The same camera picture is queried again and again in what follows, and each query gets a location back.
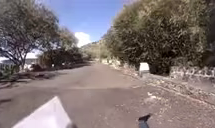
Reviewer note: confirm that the distant hillside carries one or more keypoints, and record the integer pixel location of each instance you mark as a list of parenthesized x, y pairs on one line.
[(93, 50)]

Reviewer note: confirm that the grey asphalt road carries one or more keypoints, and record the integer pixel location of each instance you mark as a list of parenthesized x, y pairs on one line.
[(95, 90)]

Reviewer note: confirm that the white sign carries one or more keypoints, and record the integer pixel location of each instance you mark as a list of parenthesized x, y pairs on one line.
[(144, 67)]

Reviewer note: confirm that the row of dark bushes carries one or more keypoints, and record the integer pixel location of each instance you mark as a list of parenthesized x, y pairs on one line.
[(61, 57)]

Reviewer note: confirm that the wood of dense green trees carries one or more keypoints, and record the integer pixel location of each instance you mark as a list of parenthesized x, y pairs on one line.
[(161, 30)]

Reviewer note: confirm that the robot's own part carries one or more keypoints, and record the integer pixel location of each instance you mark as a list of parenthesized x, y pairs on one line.
[(144, 122)]

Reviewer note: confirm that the white building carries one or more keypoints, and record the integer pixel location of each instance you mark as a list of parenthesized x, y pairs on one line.
[(30, 60)]

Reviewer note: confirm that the gravel verge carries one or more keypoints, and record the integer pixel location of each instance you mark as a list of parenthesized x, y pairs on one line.
[(181, 90)]

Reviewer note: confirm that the rough stone wall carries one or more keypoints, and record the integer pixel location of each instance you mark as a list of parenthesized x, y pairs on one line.
[(195, 71)]

